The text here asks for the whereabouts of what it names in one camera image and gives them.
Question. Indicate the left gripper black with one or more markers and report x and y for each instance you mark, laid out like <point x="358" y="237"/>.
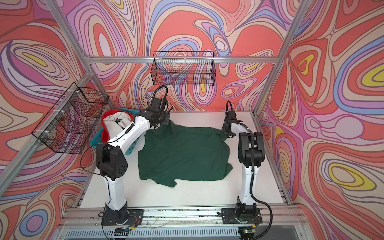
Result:
<point x="167" y="117"/>

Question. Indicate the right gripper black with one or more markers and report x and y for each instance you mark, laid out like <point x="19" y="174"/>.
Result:
<point x="224" y="131"/>

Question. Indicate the green t shirt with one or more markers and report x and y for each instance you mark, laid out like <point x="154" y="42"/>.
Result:
<point x="174" y="152"/>

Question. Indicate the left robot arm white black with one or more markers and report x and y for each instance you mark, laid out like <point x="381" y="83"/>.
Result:
<point x="112" y="163"/>

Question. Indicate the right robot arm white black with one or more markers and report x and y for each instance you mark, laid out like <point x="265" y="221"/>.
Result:
<point x="251" y="155"/>

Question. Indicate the red t shirt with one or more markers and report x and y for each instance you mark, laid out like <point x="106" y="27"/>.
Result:
<point x="108" y="120"/>

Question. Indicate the black wire basket back wall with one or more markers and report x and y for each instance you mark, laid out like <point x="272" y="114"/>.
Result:
<point x="177" y="68"/>

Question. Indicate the black wire basket wall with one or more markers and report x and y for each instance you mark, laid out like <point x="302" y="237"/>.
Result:
<point x="69" y="123"/>
<point x="177" y="68"/>

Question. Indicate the black wire basket left wall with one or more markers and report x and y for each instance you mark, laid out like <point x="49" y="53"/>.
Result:
<point x="69" y="123"/>

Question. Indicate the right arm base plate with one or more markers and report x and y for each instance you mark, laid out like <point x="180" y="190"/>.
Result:
<point x="232" y="216"/>

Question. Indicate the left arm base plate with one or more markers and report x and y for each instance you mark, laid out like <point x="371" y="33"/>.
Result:
<point x="124" y="217"/>

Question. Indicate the aluminium mounting rail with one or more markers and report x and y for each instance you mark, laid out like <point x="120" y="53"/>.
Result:
<point x="186" y="223"/>

